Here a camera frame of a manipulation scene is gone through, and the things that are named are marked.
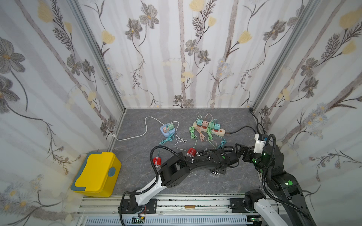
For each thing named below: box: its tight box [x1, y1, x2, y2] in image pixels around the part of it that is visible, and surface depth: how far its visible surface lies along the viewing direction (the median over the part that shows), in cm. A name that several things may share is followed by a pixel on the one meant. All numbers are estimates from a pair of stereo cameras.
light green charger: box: [208, 121, 215, 130], surface depth 103 cm
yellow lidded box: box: [70, 151, 122, 198], surface depth 74 cm
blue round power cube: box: [159, 122, 176, 138], surface depth 103 cm
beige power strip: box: [192, 121, 226, 137], surface depth 106 cm
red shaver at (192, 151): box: [187, 147, 197, 157], surface depth 94 cm
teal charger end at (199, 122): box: [196, 118, 204, 127], surface depth 106 cm
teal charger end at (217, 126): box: [213, 123, 221, 131], surface depth 103 cm
